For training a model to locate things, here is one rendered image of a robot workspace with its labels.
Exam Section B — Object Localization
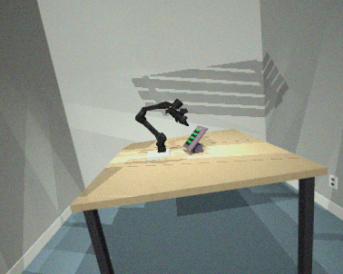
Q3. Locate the lilac switch panel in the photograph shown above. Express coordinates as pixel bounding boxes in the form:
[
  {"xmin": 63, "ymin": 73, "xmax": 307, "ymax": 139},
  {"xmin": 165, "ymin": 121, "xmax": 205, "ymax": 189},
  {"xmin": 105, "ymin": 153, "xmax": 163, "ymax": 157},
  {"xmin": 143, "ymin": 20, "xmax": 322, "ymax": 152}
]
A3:
[{"xmin": 183, "ymin": 125, "xmax": 208, "ymax": 153}]

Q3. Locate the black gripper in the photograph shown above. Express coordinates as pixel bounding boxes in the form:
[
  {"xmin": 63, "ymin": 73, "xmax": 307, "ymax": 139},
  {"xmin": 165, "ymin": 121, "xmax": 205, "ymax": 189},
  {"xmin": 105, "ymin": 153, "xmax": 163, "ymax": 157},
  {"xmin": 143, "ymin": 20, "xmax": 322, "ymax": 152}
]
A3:
[{"xmin": 172, "ymin": 112, "xmax": 189, "ymax": 126}]

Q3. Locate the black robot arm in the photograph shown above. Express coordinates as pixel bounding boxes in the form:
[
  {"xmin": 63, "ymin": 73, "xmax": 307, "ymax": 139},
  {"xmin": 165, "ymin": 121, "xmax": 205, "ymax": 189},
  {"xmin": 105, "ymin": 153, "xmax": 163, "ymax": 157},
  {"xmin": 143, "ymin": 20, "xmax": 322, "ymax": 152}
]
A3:
[{"xmin": 135, "ymin": 99, "xmax": 188, "ymax": 153}]

